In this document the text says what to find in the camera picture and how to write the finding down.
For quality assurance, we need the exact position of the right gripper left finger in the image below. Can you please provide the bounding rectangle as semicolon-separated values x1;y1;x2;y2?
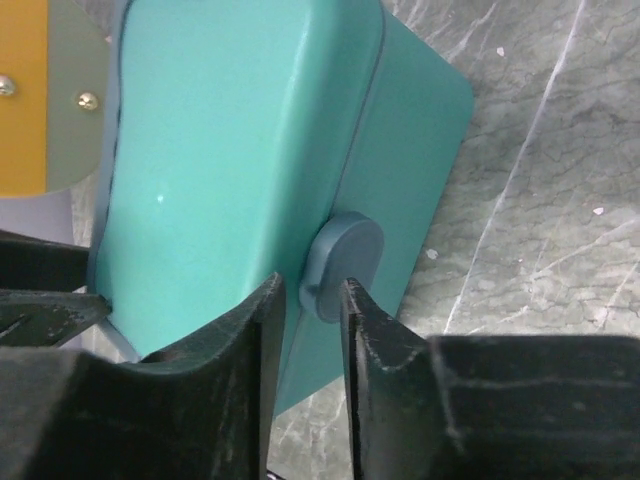
1;274;286;479

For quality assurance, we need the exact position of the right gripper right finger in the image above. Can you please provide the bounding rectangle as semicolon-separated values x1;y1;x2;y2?
341;279;639;479

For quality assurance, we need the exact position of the white cylinder drum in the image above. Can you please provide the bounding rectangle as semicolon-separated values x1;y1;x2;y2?
0;0;109;200

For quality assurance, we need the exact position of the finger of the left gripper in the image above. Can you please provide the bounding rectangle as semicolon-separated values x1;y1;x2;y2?
1;231;111;347

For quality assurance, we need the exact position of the teal medicine kit box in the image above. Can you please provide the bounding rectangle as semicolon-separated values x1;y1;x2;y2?
88;1;474;413

